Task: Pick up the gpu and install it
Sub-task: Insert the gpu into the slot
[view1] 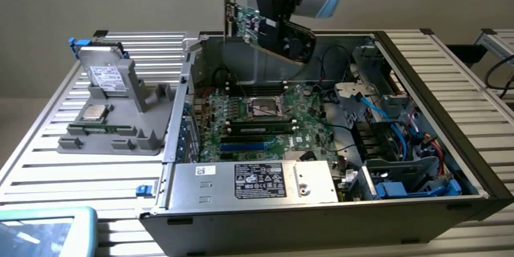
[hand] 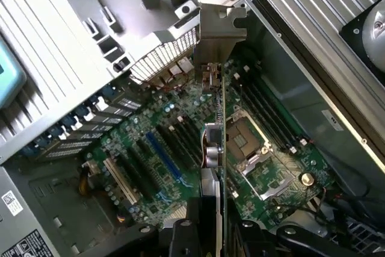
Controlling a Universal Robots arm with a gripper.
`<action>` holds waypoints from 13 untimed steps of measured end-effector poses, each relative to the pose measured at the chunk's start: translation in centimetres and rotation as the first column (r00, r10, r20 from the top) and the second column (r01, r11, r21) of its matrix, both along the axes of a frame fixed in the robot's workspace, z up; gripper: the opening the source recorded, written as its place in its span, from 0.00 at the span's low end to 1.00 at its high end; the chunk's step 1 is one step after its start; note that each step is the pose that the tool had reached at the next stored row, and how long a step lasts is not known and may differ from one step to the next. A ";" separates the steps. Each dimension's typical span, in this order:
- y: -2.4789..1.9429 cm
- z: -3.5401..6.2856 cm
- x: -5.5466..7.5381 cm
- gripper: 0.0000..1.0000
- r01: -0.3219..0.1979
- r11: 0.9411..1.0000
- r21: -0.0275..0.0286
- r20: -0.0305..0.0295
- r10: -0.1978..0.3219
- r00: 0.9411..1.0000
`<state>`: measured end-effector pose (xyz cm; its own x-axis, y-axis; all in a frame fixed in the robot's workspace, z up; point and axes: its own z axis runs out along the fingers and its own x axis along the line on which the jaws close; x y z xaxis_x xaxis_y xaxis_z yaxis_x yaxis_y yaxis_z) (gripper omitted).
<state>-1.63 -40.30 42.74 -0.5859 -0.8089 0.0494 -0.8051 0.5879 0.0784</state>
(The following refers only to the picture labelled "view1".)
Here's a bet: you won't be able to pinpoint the green graphics card black fan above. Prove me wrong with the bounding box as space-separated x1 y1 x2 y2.
220 0 317 66

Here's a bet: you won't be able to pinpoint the black RAM slots bank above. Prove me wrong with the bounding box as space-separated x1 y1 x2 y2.
227 79 289 96

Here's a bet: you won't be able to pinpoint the green motherboard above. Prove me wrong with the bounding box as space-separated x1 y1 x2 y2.
191 83 348 181

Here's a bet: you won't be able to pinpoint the installed RAM stick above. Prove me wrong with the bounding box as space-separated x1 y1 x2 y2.
227 119 297 135

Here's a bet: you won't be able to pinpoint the black expansion slot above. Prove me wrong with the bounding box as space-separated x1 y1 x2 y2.
220 134 267 144

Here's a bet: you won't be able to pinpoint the silver hard disk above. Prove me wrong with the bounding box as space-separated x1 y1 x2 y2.
77 45 129 93

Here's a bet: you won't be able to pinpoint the blue disk caddy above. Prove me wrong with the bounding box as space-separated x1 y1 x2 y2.
66 37 129 60

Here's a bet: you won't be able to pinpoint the blue expansion slot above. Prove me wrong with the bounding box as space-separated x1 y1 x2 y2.
219 141 267 152

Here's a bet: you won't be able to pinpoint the silver CPU chip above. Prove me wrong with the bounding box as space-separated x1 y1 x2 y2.
80 104 109 123

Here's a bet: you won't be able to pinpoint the green RAM stick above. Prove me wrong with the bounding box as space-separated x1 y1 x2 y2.
69 123 133 135

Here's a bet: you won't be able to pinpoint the grey parts rack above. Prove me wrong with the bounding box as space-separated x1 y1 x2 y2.
56 58 179 157

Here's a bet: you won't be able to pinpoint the grey disk bay cage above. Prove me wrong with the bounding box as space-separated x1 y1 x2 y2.
351 120 463 201

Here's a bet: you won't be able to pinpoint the grey power supply unit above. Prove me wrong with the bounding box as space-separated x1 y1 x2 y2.
165 160 340 211

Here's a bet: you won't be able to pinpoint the blue case latch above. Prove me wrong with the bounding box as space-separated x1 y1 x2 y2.
136 183 156 198

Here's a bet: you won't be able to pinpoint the black open PC case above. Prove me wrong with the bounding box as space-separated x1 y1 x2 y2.
137 29 514 257

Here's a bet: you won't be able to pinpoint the teal teach pendant screen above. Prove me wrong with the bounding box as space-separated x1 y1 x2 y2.
0 206 100 257

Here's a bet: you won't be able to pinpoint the black wire loop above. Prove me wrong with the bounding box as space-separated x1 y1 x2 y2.
319 45 351 84

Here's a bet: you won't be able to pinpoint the CPU socket metal frame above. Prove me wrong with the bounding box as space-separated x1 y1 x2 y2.
237 95 291 120

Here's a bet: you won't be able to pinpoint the blue SATA wire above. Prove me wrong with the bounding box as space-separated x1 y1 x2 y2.
351 93 415 162

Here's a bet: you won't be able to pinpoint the thick black cable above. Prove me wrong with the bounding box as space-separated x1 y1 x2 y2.
484 57 514 99

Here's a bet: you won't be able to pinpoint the red yellow power wires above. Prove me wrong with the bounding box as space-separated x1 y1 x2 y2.
416 130 450 181

